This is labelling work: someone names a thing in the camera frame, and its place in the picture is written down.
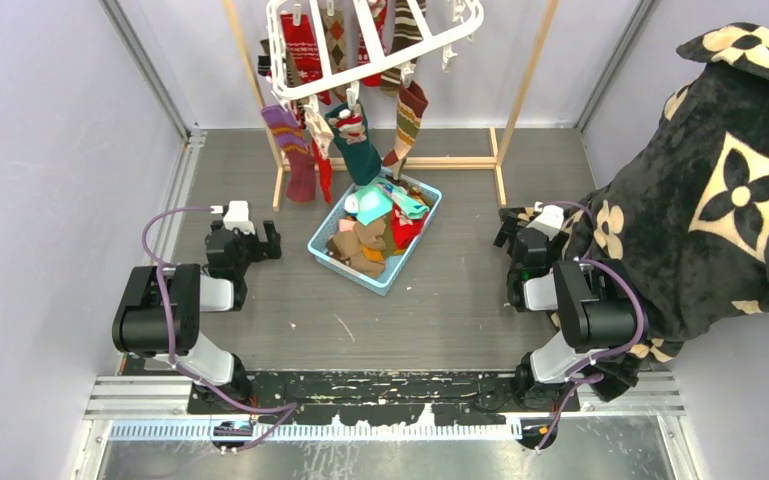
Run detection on red white patterned sock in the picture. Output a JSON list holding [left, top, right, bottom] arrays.
[[391, 208, 425, 250]]

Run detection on mint green blue sock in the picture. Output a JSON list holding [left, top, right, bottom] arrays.
[[345, 177, 430, 226]]

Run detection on white plastic sock hanger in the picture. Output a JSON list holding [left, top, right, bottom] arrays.
[[265, 1, 485, 102]]

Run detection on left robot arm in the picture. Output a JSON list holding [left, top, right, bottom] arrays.
[[111, 220, 282, 413]]

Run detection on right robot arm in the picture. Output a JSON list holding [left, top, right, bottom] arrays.
[[493, 208, 647, 411]]

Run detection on wooden hanging rack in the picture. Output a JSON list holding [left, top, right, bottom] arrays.
[[222, 0, 561, 213]]

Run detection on purple striped sock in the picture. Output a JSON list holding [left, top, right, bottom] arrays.
[[261, 105, 316, 203]]

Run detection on tan brown sock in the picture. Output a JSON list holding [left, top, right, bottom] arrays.
[[326, 218, 387, 278]]

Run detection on light blue plastic basket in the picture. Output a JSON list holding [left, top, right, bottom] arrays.
[[307, 177, 443, 296]]

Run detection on red white thin sock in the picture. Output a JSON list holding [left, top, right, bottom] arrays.
[[305, 107, 334, 204]]

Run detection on brown green striped sock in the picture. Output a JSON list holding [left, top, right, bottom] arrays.
[[383, 80, 429, 167]]

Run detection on black floral blanket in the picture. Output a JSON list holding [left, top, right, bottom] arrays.
[[546, 22, 769, 379]]

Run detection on red santa christmas sock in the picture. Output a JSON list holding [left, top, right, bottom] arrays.
[[280, 12, 323, 85]]

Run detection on argyle brown sock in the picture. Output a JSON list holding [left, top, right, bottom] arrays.
[[320, 7, 347, 73]]

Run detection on brown white striped sock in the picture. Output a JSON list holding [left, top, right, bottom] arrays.
[[379, 0, 423, 97]]

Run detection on red snowflake sock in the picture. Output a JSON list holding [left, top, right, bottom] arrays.
[[358, 0, 389, 89]]

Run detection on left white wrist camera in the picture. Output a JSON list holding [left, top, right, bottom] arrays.
[[222, 200, 256, 235]]

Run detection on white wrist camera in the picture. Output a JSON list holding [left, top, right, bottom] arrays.
[[527, 202, 564, 240], [222, 200, 256, 235]]

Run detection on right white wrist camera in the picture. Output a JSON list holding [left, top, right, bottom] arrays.
[[527, 202, 564, 240]]

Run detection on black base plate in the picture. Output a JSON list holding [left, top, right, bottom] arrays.
[[187, 370, 581, 428]]

